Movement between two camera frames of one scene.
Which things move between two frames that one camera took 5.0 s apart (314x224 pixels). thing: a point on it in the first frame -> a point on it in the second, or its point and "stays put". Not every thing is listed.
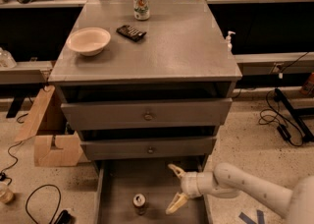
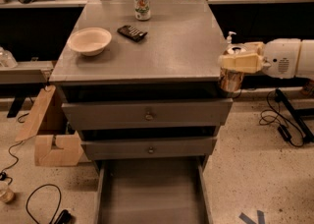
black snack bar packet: x=130 y=32 stays put
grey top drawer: x=150 y=113 stays put
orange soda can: x=139 y=203 -> x=231 y=80
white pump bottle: x=229 y=39 stays put
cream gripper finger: x=178 y=202 -> x=245 y=63
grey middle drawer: x=152 y=147 stays put
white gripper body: x=189 y=184 -> x=281 y=57
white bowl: x=88 y=41 stays put
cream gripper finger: x=179 y=171 -> x=252 y=48
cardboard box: x=46 y=154 stays put
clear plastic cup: x=6 y=194 stays put
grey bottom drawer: x=119 y=181 stays put
